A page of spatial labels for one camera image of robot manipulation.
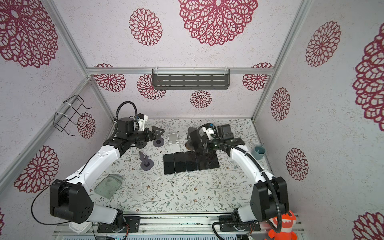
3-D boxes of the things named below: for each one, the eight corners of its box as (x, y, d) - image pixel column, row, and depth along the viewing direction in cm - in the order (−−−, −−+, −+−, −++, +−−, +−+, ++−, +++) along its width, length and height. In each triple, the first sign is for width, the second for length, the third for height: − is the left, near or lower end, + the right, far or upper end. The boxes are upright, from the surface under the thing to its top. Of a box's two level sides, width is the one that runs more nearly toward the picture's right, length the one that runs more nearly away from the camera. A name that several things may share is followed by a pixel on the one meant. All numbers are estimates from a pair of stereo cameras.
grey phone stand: (135, 164, 98) (131, 158, 93) (142, 156, 102) (139, 151, 96) (147, 173, 94) (145, 168, 89) (155, 165, 97) (153, 159, 92)
